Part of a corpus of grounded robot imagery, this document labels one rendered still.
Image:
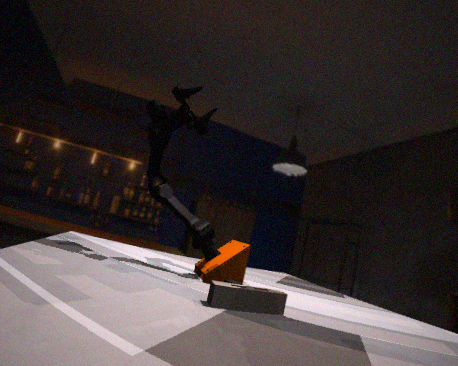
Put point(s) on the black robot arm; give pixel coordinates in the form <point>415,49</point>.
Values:
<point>200,230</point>

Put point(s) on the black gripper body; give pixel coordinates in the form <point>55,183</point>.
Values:
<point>181,116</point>

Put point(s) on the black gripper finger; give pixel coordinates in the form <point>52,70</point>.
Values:
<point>206,117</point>
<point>190,92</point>

